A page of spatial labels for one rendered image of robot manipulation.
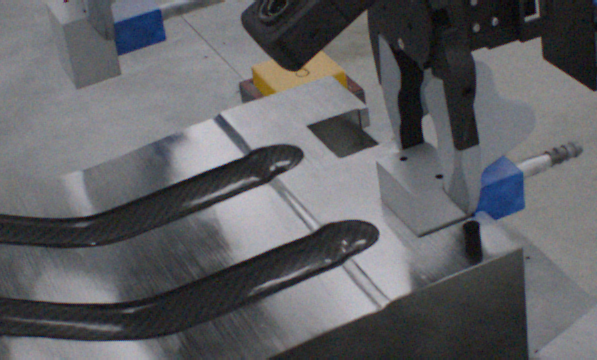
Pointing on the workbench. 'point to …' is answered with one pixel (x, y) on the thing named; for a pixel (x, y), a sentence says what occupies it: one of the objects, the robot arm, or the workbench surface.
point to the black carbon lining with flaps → (183, 315)
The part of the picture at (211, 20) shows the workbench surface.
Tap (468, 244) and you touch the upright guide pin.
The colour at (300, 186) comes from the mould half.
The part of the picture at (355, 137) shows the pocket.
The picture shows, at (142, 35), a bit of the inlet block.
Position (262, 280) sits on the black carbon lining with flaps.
